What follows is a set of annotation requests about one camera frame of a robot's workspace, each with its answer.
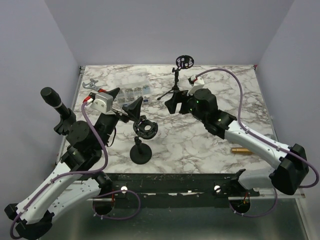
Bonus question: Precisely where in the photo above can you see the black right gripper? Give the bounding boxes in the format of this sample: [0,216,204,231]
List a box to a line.
[165,89,207,124]

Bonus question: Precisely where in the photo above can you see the black tripod microphone stand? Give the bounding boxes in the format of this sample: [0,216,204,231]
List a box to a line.
[157,55,195,101]

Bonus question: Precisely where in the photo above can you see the gold microphone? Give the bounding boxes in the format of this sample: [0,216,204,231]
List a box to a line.
[230,147,253,155]

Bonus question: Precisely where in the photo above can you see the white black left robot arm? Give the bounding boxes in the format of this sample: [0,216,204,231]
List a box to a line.
[4,87,142,240]

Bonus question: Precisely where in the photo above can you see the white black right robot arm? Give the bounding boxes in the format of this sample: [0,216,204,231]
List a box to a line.
[164,88,309,196]

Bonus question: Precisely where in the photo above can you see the black microphone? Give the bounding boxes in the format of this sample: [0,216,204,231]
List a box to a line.
[40,87,71,120]

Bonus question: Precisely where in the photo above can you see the clear plastic screw organizer box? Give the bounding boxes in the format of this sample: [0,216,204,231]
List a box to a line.
[114,68,152,107]

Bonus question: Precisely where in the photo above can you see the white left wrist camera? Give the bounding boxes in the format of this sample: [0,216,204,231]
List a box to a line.
[90,92,114,115]

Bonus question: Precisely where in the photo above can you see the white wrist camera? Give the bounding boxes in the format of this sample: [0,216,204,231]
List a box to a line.
[187,75,205,96]
[90,92,114,115]

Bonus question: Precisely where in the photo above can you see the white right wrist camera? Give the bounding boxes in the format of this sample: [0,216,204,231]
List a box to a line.
[187,75,205,96]

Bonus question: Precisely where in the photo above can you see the red handled adjustable wrench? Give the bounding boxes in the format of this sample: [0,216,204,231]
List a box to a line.
[82,78,108,94]

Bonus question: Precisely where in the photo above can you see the black round-base shock mount stand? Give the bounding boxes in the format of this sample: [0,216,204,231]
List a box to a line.
[130,115,159,165]

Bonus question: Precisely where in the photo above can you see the black front mounting rail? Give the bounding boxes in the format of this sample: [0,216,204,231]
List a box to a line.
[92,170,260,212]

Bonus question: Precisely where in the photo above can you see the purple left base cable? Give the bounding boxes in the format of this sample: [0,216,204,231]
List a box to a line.
[92,188,141,221]

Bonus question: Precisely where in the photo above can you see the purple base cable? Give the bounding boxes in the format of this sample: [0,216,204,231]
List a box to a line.
[92,188,141,221]
[228,187,279,218]

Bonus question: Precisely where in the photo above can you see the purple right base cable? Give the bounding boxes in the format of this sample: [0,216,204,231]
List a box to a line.
[228,187,279,218]

